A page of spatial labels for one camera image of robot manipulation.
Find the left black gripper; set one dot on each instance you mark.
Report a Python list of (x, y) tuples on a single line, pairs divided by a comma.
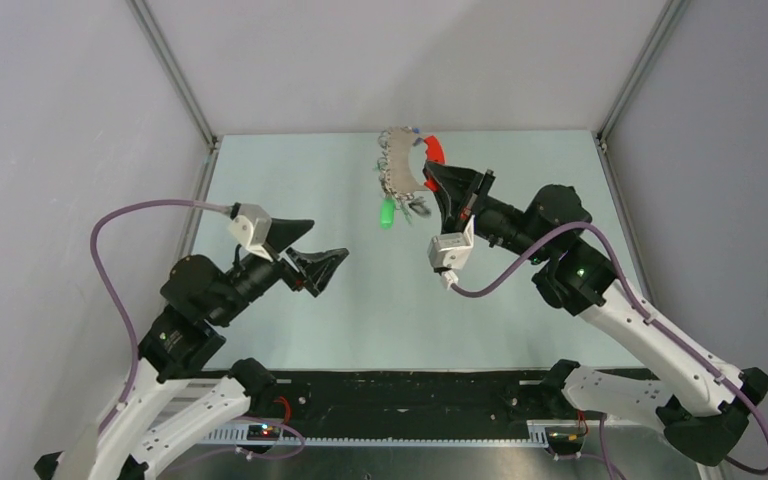
[(316, 268)]

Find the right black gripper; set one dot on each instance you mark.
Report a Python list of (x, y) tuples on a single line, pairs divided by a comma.
[(458, 191)]

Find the green key tag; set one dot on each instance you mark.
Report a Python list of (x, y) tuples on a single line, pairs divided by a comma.
[(387, 213)]

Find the metal key holder red handle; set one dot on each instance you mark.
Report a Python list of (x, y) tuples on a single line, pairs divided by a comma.
[(393, 166)]

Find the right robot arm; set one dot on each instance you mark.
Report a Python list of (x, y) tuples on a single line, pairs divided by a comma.
[(700, 403)]

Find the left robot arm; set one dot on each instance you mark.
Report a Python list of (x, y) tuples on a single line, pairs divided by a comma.
[(200, 299)]

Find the left controller board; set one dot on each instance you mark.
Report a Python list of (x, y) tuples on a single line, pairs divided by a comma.
[(259, 432)]

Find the controller board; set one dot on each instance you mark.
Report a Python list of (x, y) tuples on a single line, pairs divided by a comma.
[(259, 432), (564, 446)]

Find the right controller board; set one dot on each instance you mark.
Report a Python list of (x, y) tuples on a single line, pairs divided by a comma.
[(564, 446)]

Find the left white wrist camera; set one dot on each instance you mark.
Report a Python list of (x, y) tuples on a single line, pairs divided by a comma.
[(250, 226)]

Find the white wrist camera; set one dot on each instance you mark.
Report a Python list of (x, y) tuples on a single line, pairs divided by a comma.
[(449, 252), (250, 226)]

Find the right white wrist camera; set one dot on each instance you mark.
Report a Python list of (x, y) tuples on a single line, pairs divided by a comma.
[(449, 252)]

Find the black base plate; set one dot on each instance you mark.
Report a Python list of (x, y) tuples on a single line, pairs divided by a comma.
[(412, 405)]

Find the left aluminium frame post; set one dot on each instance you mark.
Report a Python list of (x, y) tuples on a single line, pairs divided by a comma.
[(159, 44)]

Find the aluminium frame post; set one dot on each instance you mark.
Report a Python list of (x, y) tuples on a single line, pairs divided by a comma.
[(159, 44), (654, 44)]

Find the right aluminium frame post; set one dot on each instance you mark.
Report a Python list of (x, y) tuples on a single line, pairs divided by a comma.
[(654, 44)]

